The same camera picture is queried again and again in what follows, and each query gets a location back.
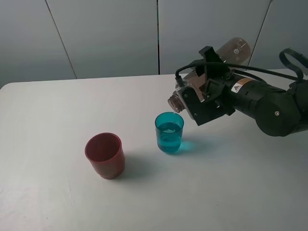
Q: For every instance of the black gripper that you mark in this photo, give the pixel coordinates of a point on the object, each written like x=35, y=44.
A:
x=218, y=80

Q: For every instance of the smoky transparent plastic bottle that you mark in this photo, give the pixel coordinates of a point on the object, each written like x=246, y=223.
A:
x=235, y=51

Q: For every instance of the teal transparent plastic cup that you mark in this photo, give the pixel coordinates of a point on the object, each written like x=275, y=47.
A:
x=169, y=129

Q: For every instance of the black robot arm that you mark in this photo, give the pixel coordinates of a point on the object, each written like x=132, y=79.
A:
x=277, y=112

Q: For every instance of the red plastic cup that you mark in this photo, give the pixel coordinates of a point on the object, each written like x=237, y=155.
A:
x=105, y=153

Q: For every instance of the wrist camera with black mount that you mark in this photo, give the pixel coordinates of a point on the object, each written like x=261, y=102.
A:
x=201, y=112

